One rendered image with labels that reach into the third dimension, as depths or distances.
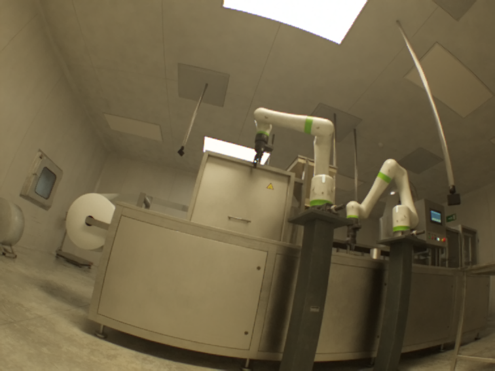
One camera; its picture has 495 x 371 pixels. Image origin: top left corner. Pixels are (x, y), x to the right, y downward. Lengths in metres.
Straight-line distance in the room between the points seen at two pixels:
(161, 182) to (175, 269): 4.56
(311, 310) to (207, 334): 0.56
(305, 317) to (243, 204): 0.84
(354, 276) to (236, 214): 0.88
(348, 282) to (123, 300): 1.32
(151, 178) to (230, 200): 4.39
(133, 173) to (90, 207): 4.25
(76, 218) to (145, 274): 0.74
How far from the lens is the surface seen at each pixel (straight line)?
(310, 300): 1.20
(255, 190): 1.66
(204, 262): 1.34
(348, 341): 1.71
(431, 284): 2.28
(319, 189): 1.31
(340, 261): 1.60
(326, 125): 1.54
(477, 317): 3.17
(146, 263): 1.36
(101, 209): 1.79
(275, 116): 1.60
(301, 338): 1.22
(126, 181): 5.99
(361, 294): 1.70
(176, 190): 5.71
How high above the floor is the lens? 0.54
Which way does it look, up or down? 22 degrees up
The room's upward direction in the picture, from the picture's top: 11 degrees clockwise
